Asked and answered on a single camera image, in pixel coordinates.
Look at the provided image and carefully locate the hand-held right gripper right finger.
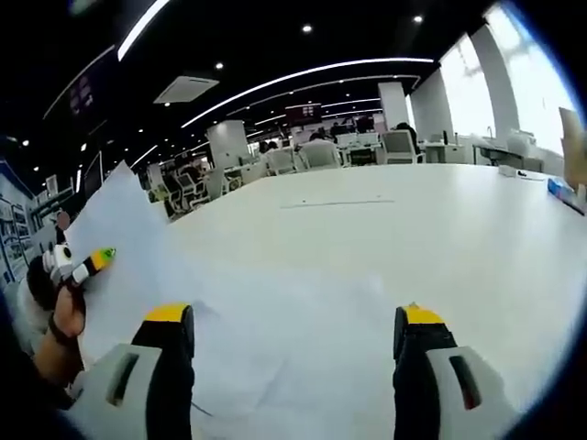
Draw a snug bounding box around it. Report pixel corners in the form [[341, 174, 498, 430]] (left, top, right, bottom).
[[393, 302, 520, 440]]

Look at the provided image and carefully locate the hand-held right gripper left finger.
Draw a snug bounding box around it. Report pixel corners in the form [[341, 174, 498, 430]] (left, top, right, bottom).
[[67, 302, 196, 440]]

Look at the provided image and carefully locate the single white paper sheet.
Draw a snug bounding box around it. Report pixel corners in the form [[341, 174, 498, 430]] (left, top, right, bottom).
[[63, 160, 173, 322]]

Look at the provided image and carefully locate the stack of printing papers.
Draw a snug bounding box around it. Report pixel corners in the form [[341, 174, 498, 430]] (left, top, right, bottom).
[[80, 249, 400, 440]]

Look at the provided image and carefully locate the person's left hand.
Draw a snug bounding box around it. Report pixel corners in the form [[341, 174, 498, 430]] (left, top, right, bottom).
[[52, 283, 88, 341]]

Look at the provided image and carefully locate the black wristband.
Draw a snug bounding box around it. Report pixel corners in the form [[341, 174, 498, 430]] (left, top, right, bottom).
[[47, 314, 71, 346]]

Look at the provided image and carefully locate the person's dark top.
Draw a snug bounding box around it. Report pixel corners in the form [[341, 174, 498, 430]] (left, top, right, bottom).
[[0, 329, 77, 413]]

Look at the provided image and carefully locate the white table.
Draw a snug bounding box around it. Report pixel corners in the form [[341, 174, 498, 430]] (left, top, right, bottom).
[[80, 162, 587, 440]]

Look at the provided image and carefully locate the ceiling air conditioner unit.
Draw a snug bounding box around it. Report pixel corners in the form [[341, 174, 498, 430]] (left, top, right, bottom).
[[153, 75, 221, 105]]

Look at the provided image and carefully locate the white mesh office chair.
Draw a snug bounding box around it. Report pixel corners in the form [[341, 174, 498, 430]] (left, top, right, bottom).
[[382, 130, 426, 165]]

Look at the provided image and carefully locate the small blue box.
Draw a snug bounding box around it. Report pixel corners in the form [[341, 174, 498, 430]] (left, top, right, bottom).
[[547, 177, 578, 204]]

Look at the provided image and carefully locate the long ceiling light strip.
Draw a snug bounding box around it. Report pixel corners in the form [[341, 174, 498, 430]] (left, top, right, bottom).
[[117, 0, 172, 61]]

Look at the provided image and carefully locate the clear plastic bag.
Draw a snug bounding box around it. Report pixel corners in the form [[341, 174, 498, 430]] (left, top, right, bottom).
[[506, 129, 538, 152]]

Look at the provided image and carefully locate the hanging red display screen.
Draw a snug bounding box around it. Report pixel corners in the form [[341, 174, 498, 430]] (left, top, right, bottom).
[[284, 104, 323, 124]]

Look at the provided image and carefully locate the brown cardboard box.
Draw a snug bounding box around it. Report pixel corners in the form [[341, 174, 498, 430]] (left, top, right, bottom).
[[558, 106, 587, 185]]

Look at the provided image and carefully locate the large window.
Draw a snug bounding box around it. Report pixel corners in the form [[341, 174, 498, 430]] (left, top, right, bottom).
[[439, 34, 496, 138], [485, 4, 581, 160]]

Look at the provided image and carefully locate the curved ceiling light strip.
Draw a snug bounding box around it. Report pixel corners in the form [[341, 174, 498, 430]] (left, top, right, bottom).
[[181, 58, 435, 128]]

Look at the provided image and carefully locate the blue white wall poster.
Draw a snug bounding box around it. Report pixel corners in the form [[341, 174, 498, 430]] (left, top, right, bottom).
[[0, 159, 38, 294]]

